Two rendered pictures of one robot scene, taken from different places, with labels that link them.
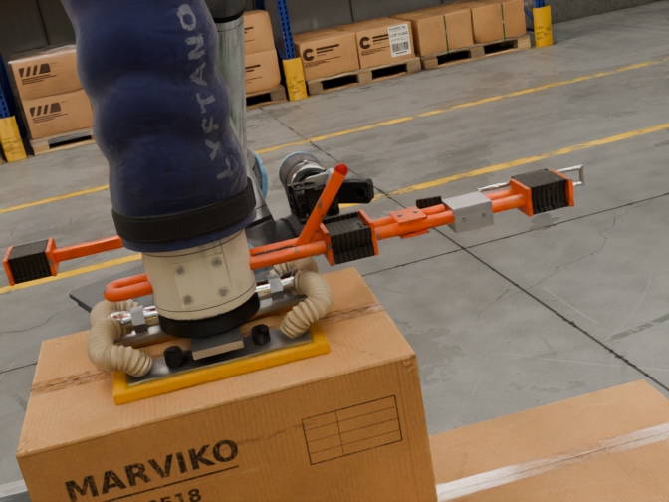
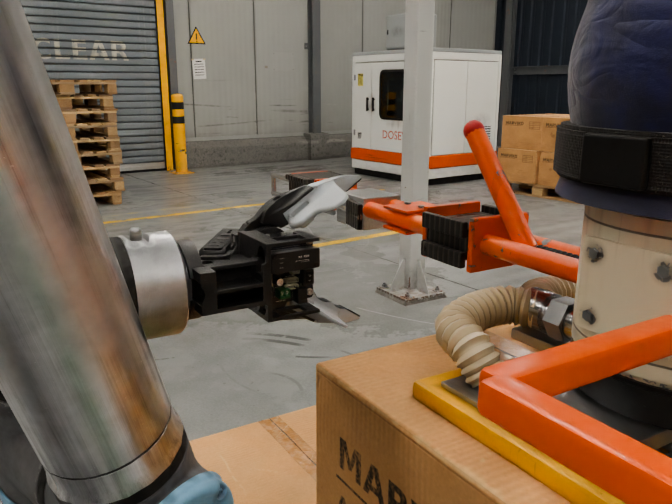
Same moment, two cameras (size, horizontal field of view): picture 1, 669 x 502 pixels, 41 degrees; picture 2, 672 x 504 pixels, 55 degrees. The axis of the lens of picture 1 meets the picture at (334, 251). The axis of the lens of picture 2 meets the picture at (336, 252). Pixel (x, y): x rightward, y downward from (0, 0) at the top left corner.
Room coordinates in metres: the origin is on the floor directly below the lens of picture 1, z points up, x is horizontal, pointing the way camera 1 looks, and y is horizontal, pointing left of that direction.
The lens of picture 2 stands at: (1.81, 0.57, 1.24)
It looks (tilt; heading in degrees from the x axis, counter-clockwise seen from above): 14 degrees down; 248
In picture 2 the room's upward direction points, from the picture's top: straight up
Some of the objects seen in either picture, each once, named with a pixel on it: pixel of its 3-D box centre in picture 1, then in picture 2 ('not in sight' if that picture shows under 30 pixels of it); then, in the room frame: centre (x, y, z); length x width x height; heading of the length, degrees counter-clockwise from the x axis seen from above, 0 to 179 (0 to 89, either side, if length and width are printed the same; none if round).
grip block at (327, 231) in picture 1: (346, 237); (473, 234); (1.40, -0.02, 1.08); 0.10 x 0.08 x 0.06; 9
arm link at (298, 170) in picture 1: (310, 183); (152, 281); (1.76, 0.03, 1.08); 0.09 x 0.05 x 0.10; 99
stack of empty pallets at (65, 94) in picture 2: not in sight; (55, 141); (1.96, -7.18, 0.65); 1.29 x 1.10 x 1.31; 104
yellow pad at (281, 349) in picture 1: (219, 352); not in sight; (1.27, 0.21, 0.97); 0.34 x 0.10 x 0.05; 99
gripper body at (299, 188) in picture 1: (314, 195); (245, 272); (1.68, 0.02, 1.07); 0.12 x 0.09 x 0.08; 9
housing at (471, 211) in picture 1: (467, 212); (367, 208); (1.43, -0.24, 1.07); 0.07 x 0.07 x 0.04; 9
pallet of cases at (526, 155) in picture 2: not in sight; (565, 155); (-3.59, -5.48, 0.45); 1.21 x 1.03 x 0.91; 104
